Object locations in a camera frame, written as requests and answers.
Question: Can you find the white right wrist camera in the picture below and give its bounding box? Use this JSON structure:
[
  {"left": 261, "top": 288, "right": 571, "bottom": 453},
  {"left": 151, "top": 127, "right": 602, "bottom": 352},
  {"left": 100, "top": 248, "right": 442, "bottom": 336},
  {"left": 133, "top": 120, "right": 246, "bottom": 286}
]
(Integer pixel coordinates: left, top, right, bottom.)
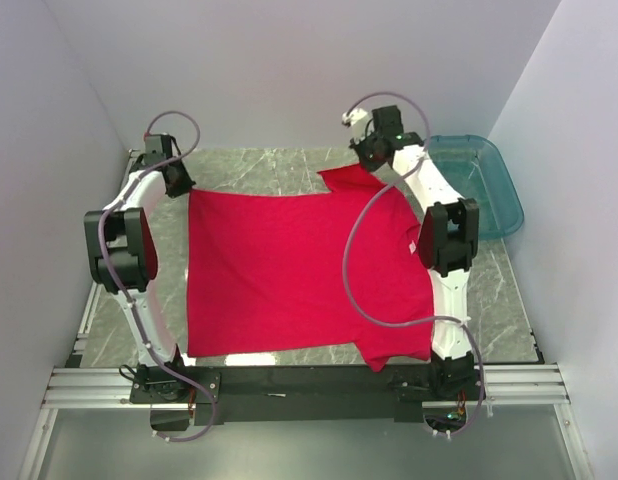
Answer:
[{"left": 341, "top": 107, "right": 373, "bottom": 142}]

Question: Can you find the red t shirt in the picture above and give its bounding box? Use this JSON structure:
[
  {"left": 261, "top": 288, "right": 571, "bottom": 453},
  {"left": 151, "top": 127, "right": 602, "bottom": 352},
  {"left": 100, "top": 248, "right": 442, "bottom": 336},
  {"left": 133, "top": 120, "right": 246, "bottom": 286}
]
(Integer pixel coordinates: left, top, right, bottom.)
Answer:
[{"left": 187, "top": 165, "right": 433, "bottom": 371}]

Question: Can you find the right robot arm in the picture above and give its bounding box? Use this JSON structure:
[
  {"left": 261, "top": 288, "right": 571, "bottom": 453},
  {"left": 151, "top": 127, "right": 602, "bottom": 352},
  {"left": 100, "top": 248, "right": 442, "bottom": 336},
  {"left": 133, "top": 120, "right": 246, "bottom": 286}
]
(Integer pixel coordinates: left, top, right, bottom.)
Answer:
[{"left": 342, "top": 105, "right": 482, "bottom": 399}]

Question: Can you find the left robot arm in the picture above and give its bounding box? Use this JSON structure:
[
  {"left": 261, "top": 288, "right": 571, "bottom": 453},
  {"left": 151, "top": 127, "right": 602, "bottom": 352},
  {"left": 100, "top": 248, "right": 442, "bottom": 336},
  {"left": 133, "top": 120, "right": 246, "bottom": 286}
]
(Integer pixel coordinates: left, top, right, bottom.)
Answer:
[{"left": 83, "top": 133, "right": 194, "bottom": 403}]

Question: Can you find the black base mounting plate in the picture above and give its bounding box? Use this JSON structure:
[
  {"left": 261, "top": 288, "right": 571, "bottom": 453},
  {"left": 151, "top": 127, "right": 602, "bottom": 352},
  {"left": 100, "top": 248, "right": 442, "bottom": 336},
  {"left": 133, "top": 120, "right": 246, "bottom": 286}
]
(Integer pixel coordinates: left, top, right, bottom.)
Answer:
[{"left": 130, "top": 364, "right": 484, "bottom": 426}]

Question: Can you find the aluminium frame rail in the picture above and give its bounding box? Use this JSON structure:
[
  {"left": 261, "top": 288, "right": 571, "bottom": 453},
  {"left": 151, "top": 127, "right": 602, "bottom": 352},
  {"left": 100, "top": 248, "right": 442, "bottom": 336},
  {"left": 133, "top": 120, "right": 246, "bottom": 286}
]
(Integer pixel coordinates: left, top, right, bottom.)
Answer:
[{"left": 41, "top": 364, "right": 570, "bottom": 409}]

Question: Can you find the teal plastic bin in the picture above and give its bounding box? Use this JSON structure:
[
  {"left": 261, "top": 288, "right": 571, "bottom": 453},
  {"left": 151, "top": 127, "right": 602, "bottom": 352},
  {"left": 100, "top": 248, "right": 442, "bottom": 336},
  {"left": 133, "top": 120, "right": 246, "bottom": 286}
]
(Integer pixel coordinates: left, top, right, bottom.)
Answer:
[{"left": 429, "top": 135, "right": 524, "bottom": 240}]

